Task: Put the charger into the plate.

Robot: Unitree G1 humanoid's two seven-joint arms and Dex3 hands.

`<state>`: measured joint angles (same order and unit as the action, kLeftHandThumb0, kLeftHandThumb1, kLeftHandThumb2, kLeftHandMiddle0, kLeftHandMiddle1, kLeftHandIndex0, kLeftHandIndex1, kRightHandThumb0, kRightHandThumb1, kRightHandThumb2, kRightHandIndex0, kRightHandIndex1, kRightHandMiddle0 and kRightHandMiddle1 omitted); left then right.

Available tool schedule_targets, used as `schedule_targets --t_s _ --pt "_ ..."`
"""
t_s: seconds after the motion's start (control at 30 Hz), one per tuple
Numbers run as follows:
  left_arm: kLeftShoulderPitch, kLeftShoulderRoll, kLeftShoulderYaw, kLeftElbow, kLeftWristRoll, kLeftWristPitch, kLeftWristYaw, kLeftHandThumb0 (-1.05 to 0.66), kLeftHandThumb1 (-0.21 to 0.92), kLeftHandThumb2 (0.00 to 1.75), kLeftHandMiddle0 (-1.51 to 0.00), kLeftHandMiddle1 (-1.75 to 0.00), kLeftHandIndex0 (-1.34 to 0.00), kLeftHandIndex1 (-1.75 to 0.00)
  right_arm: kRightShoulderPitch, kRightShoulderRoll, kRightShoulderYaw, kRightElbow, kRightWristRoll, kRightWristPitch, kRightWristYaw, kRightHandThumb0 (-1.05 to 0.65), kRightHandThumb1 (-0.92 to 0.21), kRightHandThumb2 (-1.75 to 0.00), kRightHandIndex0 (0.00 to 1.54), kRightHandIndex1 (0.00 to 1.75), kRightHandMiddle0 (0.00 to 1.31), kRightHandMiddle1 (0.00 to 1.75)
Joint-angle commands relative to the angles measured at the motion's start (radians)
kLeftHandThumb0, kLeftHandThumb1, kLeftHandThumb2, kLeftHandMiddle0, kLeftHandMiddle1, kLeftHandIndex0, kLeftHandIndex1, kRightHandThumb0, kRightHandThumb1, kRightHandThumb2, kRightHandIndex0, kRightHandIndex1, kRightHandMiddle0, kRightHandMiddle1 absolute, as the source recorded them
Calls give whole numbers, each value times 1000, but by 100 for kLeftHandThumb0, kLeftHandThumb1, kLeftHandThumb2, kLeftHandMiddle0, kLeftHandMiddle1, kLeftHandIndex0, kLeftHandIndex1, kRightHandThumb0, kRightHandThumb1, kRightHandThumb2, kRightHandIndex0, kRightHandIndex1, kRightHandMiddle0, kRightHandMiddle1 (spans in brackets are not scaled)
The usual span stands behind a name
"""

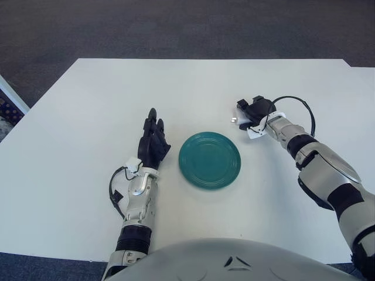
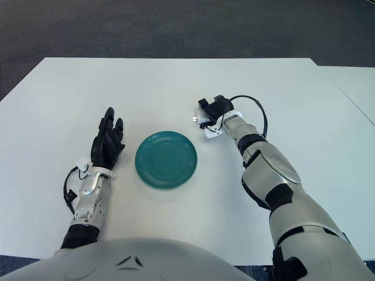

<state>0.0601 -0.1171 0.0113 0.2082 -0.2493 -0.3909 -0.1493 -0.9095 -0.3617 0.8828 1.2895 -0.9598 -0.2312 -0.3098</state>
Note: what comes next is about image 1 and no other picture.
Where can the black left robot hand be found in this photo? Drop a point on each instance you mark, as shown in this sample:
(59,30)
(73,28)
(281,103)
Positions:
(152,146)

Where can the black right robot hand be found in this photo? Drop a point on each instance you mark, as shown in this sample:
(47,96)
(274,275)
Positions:
(257,109)

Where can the white charger block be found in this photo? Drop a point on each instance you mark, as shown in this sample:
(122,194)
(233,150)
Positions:
(240,118)

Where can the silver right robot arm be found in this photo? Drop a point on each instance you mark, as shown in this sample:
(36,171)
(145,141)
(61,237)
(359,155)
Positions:
(325,169)

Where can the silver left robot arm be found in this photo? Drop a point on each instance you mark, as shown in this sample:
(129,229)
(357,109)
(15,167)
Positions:
(137,199)

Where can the teal round plate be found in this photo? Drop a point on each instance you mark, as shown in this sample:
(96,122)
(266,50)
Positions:
(210,161)

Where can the grey robot torso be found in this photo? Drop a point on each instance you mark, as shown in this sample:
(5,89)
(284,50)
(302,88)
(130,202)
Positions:
(222,260)

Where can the white edged patterned board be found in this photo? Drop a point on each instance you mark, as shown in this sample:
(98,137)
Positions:
(11,111)

